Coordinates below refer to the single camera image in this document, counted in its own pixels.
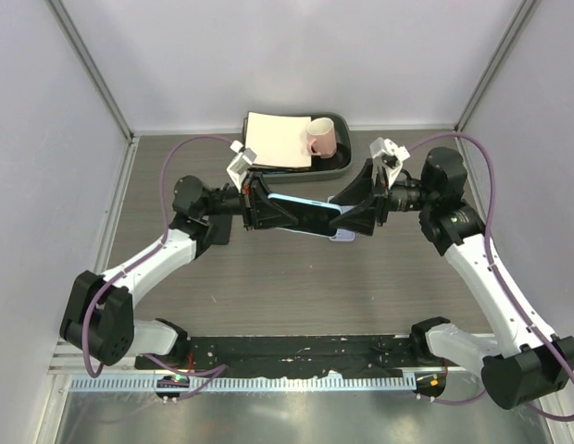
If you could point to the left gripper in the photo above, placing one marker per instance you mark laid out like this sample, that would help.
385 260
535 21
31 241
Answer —
257 212

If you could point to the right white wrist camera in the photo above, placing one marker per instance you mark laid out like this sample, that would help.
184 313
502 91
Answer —
390 157

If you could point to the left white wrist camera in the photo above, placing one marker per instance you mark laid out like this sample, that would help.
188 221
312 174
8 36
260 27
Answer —
239 165

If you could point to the slotted cable duct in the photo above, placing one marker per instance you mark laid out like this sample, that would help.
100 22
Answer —
168 383

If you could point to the pink mug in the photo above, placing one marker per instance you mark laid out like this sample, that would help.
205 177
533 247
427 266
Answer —
321 138

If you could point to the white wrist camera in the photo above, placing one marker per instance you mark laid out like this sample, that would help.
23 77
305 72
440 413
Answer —
239 165
390 157

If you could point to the cream notebook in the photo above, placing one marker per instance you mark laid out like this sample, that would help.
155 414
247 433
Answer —
278 141

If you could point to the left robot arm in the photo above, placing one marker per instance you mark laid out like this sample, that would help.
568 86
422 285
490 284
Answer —
99 318

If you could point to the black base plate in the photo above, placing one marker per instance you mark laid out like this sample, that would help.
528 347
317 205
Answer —
303 357

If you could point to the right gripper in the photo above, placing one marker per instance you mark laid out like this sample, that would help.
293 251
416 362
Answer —
363 218

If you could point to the black phone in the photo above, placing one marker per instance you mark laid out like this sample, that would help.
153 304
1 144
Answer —
221 225

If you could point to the dark green tray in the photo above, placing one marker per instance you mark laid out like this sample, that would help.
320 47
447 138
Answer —
321 168

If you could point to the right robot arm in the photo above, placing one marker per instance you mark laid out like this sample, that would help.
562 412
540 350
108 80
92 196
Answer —
525 360

